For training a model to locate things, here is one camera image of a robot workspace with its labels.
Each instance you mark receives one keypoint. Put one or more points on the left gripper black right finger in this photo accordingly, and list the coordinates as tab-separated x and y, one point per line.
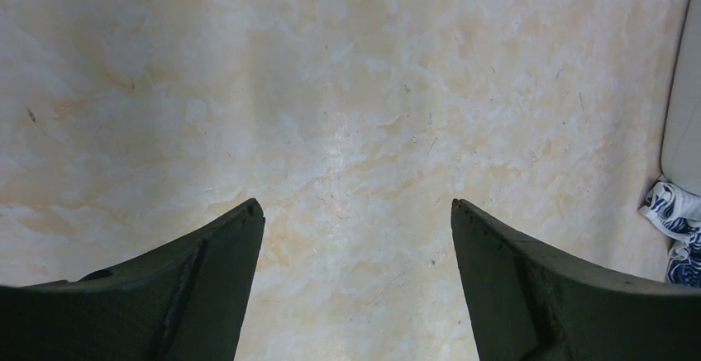
528	300

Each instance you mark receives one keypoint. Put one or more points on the blue white striped towel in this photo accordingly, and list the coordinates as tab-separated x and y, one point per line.
676	214

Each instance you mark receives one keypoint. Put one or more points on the white plastic bin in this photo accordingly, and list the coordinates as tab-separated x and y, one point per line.
680	154

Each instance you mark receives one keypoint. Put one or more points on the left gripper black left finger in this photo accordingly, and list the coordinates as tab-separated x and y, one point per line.
185	300

